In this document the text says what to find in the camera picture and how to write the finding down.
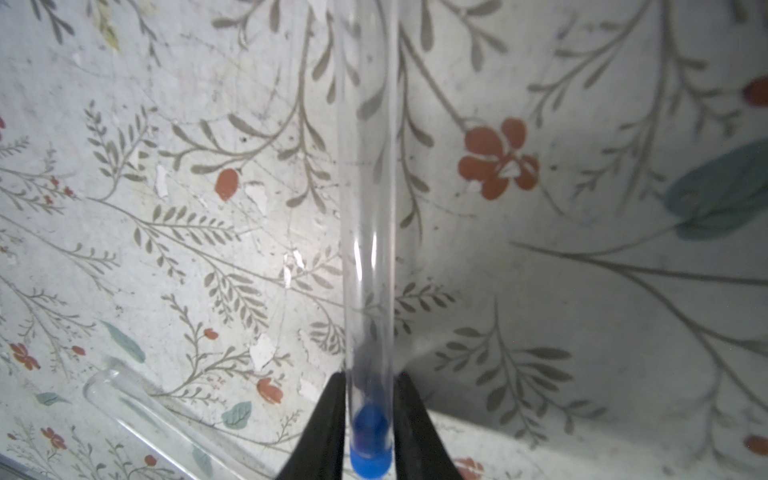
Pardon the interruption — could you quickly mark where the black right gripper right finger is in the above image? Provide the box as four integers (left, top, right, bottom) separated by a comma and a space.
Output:
393, 372, 463, 480

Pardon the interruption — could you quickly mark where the test tube blue cap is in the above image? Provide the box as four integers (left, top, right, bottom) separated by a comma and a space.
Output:
83, 361, 276, 479
332, 1, 400, 479

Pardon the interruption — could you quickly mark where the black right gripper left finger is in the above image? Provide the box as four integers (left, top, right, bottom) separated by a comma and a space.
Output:
276, 372, 347, 480

